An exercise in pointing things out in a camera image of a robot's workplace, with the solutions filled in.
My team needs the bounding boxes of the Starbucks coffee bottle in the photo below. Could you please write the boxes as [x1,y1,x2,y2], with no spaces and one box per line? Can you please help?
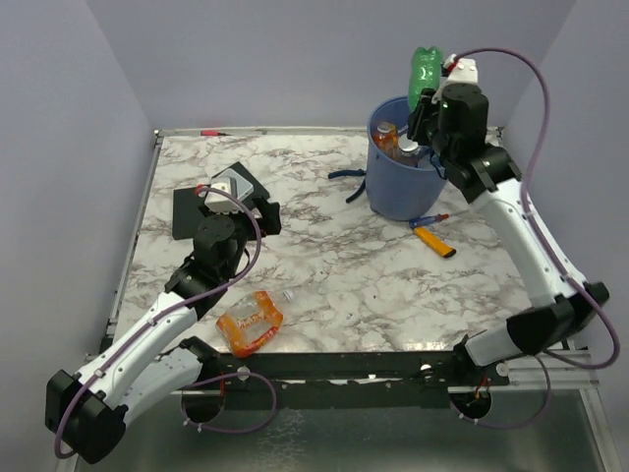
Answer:
[394,137,422,167]

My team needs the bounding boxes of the green bear shaped bottle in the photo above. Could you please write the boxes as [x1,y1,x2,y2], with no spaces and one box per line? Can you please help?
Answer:
[408,46,442,112]

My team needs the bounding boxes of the blue plastic bin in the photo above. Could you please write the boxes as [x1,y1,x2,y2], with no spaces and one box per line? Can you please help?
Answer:
[365,95,446,221]

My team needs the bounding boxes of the crushed orange label bottle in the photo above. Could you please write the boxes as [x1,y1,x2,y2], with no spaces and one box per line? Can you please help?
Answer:
[215,290,286,359]

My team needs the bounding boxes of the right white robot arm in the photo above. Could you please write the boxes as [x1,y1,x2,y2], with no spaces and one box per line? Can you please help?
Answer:
[408,84,609,384]

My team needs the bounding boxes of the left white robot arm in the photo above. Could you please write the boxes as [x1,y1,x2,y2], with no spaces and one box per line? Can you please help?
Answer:
[44,192,281,464]

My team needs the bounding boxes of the black flat box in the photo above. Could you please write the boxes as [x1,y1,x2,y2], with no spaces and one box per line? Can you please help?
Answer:
[212,161,270,202]

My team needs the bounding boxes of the white grey router box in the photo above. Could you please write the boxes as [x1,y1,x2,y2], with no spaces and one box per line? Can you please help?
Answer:
[211,168,254,201]

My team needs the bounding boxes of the black foam block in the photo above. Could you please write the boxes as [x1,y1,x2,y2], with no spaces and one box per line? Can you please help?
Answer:
[171,187,208,241]

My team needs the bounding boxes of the red marker pen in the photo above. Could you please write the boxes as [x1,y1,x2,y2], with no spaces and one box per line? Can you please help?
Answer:
[200,130,231,137]

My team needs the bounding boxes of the orange utility knife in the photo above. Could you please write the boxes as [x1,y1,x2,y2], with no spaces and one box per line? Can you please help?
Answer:
[413,227,457,259]

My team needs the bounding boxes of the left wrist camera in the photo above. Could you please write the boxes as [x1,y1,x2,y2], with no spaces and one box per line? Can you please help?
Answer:
[195,178,250,214]

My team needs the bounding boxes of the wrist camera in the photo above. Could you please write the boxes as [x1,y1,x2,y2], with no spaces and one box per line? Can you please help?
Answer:
[195,178,250,214]
[442,54,479,87]

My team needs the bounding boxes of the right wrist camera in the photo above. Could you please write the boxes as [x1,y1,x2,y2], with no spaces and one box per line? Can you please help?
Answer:
[442,54,479,87]

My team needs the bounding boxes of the blue handled pliers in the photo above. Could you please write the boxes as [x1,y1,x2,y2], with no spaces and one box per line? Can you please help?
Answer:
[327,168,369,205]

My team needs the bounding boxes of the blue handled screwdriver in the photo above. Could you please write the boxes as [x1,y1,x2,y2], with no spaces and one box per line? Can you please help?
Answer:
[408,213,449,228]

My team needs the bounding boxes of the black mounting rail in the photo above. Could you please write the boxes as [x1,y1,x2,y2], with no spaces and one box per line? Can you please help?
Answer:
[179,336,509,410]

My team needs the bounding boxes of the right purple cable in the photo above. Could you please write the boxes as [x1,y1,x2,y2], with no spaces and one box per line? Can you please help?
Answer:
[451,47,621,429]

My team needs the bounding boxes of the aluminium frame rail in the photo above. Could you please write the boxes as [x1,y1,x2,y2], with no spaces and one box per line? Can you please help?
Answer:
[505,350,600,389]

